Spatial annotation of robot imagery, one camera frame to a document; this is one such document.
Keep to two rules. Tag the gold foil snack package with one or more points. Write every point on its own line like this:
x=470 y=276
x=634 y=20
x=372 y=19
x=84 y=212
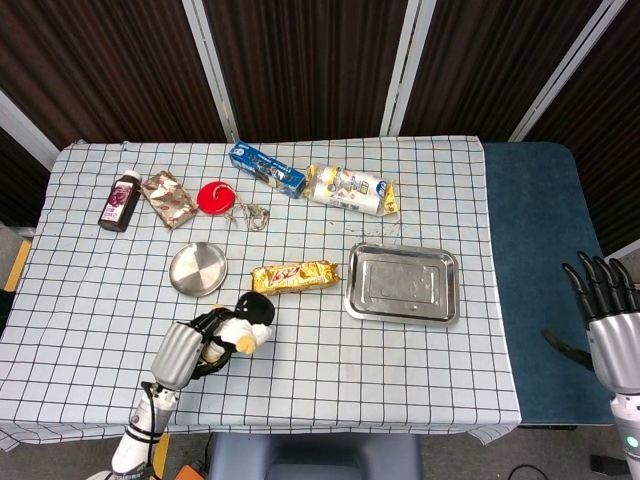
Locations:
x=295 y=277

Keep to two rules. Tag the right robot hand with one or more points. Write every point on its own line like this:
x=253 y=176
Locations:
x=615 y=345

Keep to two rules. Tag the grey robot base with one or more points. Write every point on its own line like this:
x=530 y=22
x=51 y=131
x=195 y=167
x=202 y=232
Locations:
x=315 y=455

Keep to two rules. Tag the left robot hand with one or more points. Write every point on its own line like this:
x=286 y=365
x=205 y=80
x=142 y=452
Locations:
x=175 y=355

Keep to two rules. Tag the bronze foil snack bag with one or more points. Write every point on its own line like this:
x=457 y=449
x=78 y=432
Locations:
x=167 y=200

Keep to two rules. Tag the orange object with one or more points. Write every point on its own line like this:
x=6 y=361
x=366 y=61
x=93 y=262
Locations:
x=189 y=472

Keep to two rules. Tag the rectangular steel tray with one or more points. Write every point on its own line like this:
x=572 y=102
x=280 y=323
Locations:
x=400 y=285

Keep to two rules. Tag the dark juice bottle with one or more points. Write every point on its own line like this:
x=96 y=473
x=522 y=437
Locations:
x=120 y=202

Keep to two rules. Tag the dark folding screen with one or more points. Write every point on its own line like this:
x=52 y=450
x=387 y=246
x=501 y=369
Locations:
x=310 y=65

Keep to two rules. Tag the white and yellow snack pack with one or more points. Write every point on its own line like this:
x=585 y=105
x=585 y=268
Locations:
x=350 y=190

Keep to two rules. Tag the blue cookie box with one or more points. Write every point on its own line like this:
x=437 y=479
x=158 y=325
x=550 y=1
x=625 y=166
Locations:
x=265 y=167

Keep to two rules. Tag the black plush toy white robe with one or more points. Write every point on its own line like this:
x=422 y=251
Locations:
x=255 y=310

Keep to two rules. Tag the checked tablecloth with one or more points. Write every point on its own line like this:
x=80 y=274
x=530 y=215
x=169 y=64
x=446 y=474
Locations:
x=325 y=375

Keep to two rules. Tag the round steel plate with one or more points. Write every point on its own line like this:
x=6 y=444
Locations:
x=197 y=270

